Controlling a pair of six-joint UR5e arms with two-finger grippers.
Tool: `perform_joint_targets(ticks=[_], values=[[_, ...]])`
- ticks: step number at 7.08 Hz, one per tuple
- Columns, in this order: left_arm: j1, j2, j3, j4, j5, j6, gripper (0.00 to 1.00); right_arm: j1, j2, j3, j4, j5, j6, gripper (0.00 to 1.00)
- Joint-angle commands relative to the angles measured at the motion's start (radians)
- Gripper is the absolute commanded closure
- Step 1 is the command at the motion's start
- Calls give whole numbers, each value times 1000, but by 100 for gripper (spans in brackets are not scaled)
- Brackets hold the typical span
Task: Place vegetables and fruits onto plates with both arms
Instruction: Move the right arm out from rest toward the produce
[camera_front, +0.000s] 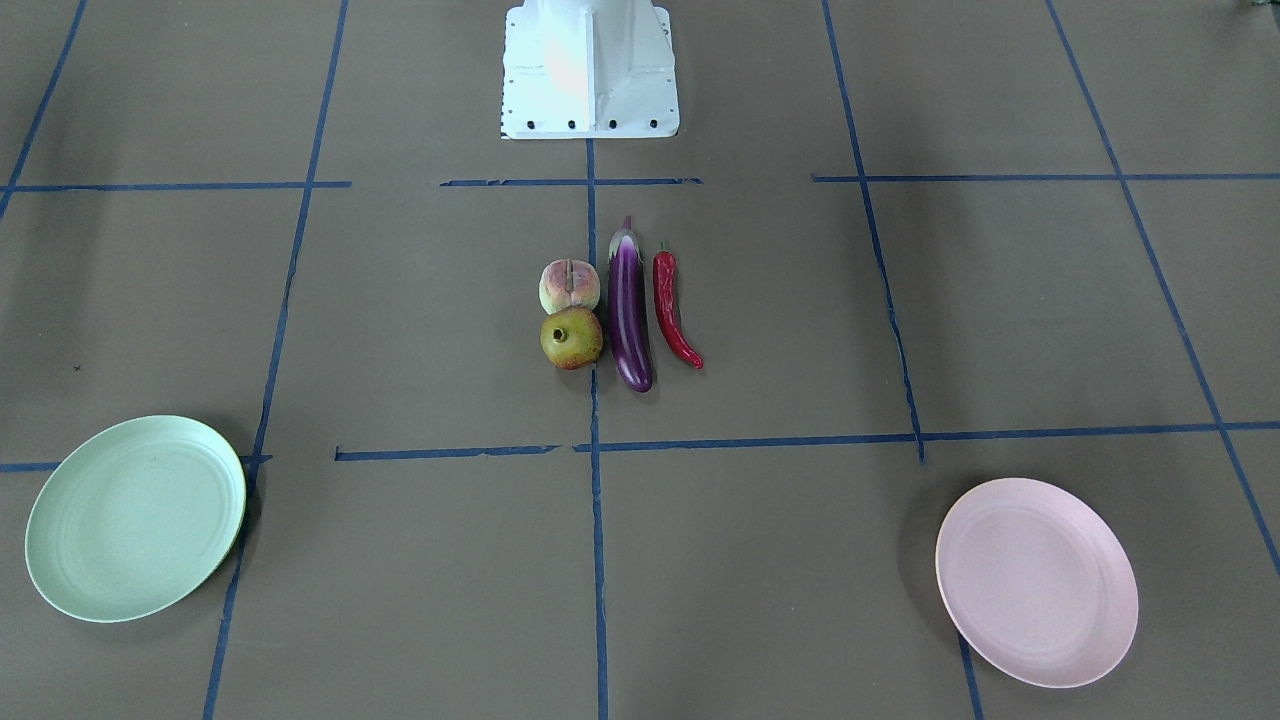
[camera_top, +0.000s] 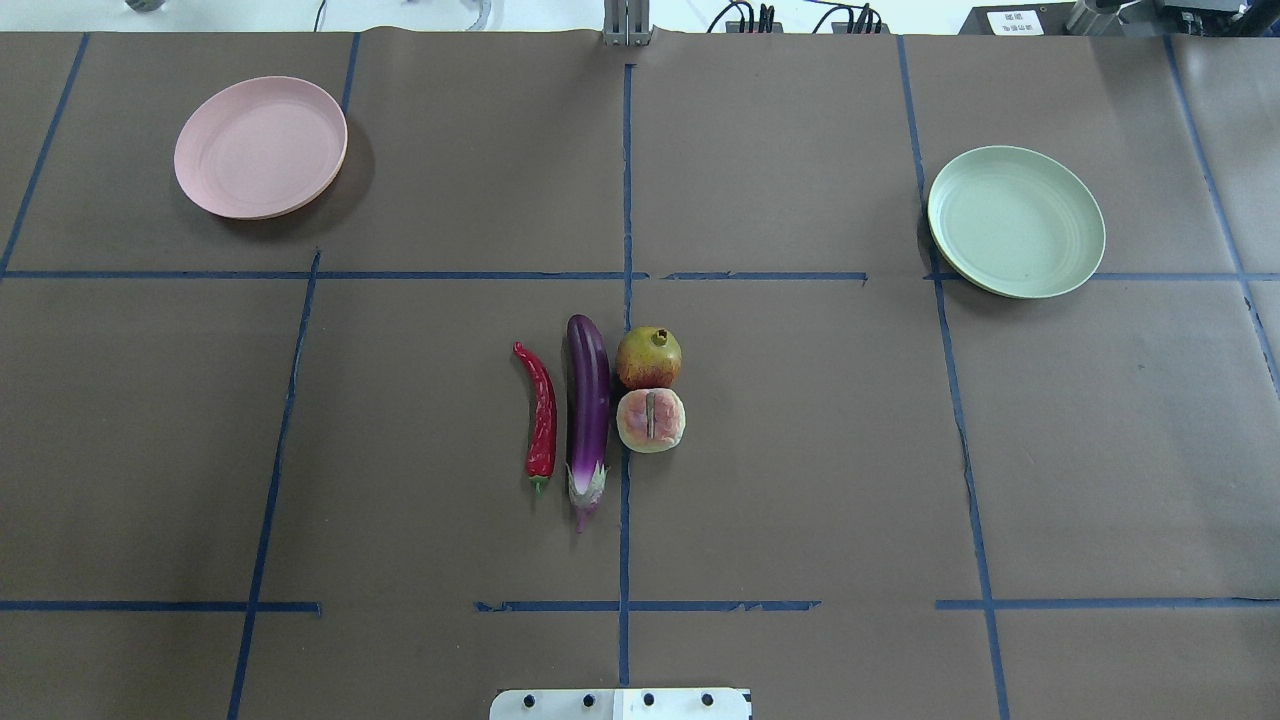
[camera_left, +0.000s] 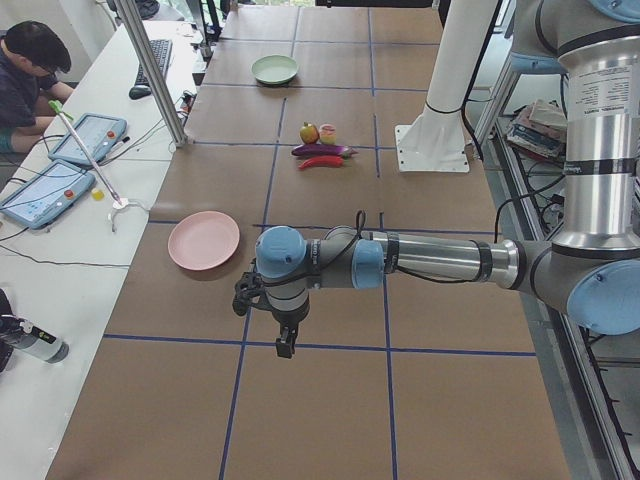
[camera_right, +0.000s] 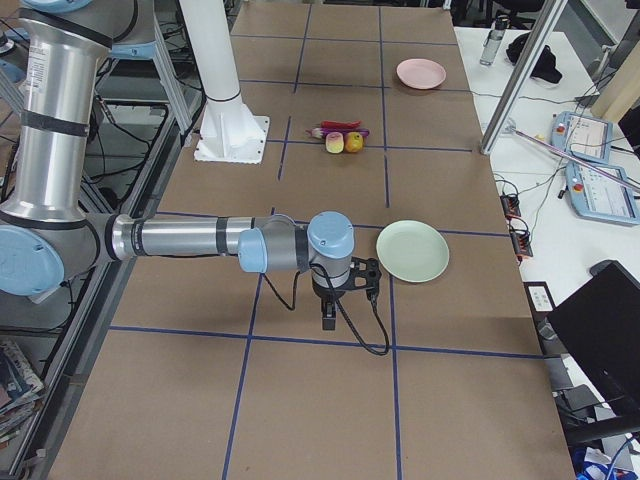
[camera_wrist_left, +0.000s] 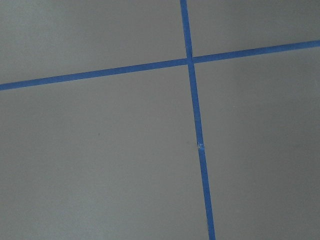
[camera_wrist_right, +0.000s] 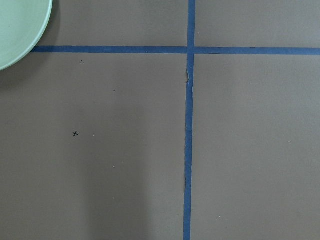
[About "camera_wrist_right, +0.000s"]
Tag light green plate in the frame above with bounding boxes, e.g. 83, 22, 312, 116
0, 0, 53, 70

